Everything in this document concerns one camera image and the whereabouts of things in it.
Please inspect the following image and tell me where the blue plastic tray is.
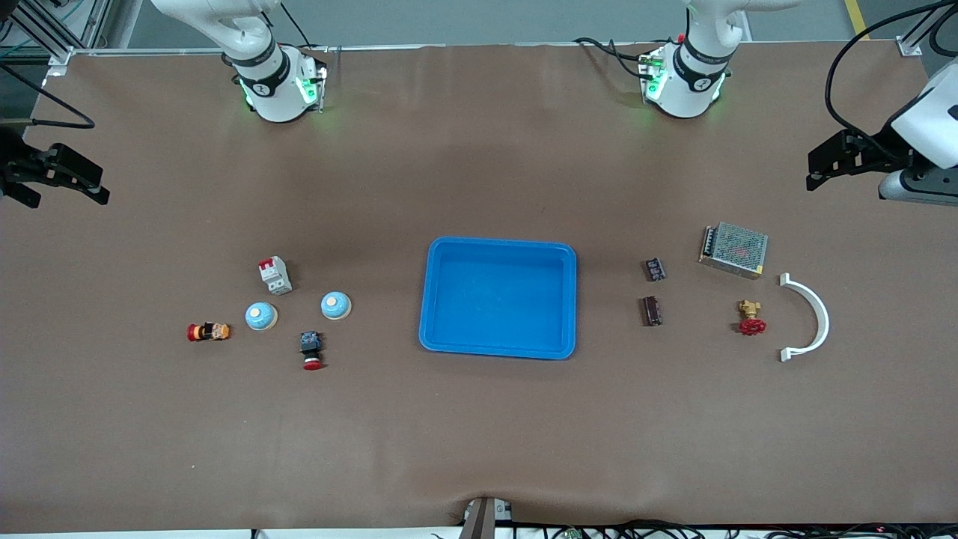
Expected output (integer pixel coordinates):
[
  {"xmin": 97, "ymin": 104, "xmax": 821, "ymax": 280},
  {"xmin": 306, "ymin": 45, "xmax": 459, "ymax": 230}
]
[{"xmin": 418, "ymin": 237, "xmax": 578, "ymax": 361}]

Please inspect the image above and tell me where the metal mesh power supply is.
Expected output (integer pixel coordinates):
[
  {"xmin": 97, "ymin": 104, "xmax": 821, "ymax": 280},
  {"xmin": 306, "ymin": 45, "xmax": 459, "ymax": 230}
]
[{"xmin": 698, "ymin": 221, "xmax": 769, "ymax": 280}]

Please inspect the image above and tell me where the white curved pipe clamp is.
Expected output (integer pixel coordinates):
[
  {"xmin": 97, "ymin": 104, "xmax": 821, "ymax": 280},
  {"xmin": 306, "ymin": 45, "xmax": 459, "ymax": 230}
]
[{"xmin": 778, "ymin": 272, "xmax": 830, "ymax": 363}]

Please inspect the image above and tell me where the brass valve red handwheel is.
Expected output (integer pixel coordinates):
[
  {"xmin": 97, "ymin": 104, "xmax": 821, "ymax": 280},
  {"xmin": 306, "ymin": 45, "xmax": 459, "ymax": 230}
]
[{"xmin": 735, "ymin": 299, "xmax": 767, "ymax": 336}]

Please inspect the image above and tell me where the white red circuit breaker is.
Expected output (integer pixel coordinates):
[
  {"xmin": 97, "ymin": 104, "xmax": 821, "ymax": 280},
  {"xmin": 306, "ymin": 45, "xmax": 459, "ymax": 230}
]
[{"xmin": 257, "ymin": 255, "xmax": 293, "ymax": 296}]

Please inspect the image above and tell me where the red emergency stop button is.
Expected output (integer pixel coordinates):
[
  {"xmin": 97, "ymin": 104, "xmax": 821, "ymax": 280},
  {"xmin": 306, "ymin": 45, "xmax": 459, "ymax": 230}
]
[{"xmin": 299, "ymin": 330, "xmax": 326, "ymax": 371}]

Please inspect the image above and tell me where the brown table mat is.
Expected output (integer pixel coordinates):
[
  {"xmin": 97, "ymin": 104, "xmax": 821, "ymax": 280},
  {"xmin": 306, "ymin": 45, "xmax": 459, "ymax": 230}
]
[{"xmin": 0, "ymin": 41, "xmax": 958, "ymax": 534}]

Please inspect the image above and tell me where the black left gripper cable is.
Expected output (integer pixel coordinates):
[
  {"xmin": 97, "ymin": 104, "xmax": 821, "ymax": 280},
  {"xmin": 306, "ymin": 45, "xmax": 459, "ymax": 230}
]
[{"xmin": 825, "ymin": 0, "xmax": 958, "ymax": 162}]

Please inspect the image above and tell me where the aluminium frame profile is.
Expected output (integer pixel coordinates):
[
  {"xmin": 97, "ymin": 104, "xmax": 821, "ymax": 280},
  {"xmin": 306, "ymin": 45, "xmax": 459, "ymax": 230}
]
[
  {"xmin": 894, "ymin": 0, "xmax": 958, "ymax": 57},
  {"xmin": 0, "ymin": 0, "xmax": 113, "ymax": 68}
]

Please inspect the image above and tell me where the black right base cable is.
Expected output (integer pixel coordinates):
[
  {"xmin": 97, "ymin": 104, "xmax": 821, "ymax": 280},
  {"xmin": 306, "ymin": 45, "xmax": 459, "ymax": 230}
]
[{"xmin": 278, "ymin": 0, "xmax": 330, "ymax": 53}]

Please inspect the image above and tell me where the black base cable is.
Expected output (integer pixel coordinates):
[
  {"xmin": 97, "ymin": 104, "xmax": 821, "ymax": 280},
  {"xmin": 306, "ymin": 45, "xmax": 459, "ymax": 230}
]
[
  {"xmin": 278, "ymin": 0, "xmax": 330, "ymax": 53},
  {"xmin": 573, "ymin": 36, "xmax": 652, "ymax": 79}
]

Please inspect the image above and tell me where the black left base cable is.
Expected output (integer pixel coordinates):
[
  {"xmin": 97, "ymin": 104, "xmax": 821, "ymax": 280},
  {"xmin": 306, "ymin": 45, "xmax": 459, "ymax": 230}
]
[{"xmin": 573, "ymin": 36, "xmax": 652, "ymax": 79}]

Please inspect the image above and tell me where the black cable bundle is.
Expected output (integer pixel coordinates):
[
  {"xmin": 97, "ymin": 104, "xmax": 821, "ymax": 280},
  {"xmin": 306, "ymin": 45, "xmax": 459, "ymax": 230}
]
[{"xmin": 509, "ymin": 519, "xmax": 958, "ymax": 539}]

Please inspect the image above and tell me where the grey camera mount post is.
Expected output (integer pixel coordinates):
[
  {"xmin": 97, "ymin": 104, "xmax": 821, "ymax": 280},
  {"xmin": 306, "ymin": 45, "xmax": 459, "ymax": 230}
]
[{"xmin": 458, "ymin": 496, "xmax": 514, "ymax": 539}]

